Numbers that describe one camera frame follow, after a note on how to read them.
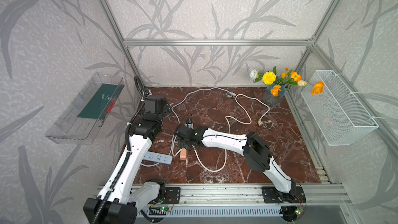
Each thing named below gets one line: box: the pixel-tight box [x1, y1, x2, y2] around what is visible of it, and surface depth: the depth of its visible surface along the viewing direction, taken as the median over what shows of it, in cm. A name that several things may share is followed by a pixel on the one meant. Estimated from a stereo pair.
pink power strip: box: [179, 148, 187, 161], surface depth 84 cm
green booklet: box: [77, 83, 125, 120], surface depth 71 cm
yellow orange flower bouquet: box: [310, 81, 325, 95], surface depth 75 cm
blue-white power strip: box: [142, 151, 173, 165], surface depth 84 cm
